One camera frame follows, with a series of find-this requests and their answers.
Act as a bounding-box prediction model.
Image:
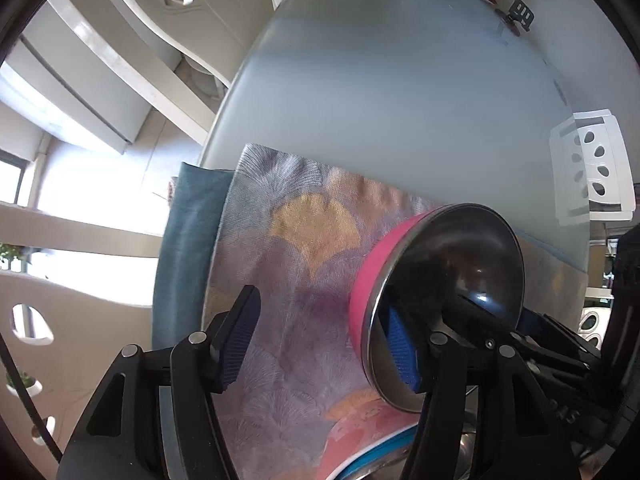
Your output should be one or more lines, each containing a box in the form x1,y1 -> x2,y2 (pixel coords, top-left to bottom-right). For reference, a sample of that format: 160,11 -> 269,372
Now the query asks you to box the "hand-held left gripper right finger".
386,305 -> 582,480

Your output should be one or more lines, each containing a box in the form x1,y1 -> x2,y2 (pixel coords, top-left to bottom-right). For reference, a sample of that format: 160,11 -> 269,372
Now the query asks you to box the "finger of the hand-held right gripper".
516,309 -> 604,378
442,294 -> 521,356

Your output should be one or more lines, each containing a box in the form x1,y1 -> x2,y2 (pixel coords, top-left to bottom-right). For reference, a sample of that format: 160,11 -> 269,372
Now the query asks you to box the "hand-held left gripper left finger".
56,284 -> 262,480

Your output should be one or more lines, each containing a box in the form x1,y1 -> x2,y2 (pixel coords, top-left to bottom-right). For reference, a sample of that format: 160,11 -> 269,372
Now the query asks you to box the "red steel bowl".
348,203 -> 526,413

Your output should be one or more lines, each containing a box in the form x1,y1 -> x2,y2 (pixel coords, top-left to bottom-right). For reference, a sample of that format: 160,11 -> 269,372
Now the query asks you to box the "white appliance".
580,306 -> 614,350

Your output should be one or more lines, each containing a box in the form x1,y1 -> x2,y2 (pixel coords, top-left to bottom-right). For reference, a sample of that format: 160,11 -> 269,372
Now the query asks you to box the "leaf patterned table mat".
202,143 -> 588,480

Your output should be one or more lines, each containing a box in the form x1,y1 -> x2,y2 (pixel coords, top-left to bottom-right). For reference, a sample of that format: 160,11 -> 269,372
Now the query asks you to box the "pink cartoon bowl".
325,392 -> 420,461

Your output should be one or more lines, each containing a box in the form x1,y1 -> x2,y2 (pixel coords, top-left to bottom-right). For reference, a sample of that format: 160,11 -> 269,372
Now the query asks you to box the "teal cloth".
150,161 -> 236,356

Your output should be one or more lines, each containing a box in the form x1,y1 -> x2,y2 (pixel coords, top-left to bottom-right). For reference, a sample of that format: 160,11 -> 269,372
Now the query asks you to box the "blue round object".
332,427 -> 420,480

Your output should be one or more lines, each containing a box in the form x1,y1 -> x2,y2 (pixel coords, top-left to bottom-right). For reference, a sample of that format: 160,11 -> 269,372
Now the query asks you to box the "white perforated chair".
92,0 -> 236,88
549,107 -> 637,227
0,200 -> 168,466

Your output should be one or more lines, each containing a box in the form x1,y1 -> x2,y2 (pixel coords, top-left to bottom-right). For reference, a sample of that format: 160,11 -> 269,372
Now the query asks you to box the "small potted plant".
5,370 -> 43,402

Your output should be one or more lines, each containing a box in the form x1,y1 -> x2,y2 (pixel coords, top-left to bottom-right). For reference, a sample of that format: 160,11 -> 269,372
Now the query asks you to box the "small black holder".
504,0 -> 536,32

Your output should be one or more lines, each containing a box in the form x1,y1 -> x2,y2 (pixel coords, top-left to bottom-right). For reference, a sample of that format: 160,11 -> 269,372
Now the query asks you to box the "black cable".
0,332 -> 63,466

